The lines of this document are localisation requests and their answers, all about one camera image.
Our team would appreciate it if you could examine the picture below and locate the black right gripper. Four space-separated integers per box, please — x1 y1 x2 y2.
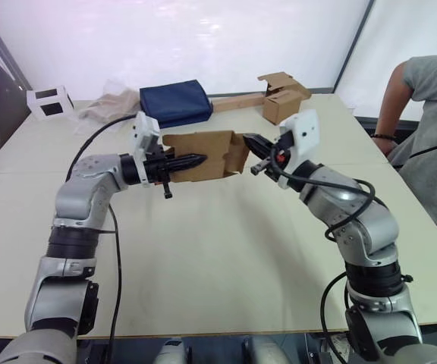
243 130 295 180

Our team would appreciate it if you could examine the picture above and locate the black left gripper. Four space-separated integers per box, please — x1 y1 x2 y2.
143 146 209 200

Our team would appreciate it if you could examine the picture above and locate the small flat-sided cardboard box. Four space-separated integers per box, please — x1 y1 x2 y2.
162 130 253 184

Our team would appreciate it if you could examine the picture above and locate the open cardboard box with flaps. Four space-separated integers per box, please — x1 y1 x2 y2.
256 71 312 127

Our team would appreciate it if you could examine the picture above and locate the long brown cardboard strip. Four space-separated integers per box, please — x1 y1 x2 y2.
209 92 269 114

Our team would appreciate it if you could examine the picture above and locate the white box with black squares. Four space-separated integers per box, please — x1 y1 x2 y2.
26 85 76 122

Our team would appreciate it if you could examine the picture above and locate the person's right hand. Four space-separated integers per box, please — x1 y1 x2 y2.
373 136 398 156

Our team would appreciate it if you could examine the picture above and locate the navy blue fabric bag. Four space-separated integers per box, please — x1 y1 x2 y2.
139 78 215 130

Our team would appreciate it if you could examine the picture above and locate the crumpled beige plastic bag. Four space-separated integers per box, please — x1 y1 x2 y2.
74 78 144 127

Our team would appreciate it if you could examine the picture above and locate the grey rounded shape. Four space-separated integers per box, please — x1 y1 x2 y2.
152 336 187 364
241 334 288 364

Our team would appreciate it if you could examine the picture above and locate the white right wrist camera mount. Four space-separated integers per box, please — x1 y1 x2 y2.
277 109 322 190

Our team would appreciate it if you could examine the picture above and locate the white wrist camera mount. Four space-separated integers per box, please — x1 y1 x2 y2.
277 109 322 190
128 111 162 187

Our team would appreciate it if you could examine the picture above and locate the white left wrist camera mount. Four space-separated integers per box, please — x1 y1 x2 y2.
128 111 162 187

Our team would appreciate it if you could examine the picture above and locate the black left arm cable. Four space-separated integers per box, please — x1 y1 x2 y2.
65 115 137 364

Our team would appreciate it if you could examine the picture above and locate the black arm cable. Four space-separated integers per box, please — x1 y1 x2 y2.
65 115 137 364
272 161 377 364

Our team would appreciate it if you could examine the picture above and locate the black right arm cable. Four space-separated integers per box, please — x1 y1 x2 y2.
272 161 377 364

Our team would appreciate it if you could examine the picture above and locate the dark partition frame post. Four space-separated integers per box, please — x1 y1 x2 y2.
331 0 377 95

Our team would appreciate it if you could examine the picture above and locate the thin black cord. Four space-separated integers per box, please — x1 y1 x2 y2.
407 137 437 159

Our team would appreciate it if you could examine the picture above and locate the grey partition frame post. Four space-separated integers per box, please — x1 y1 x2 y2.
0 0 34 93

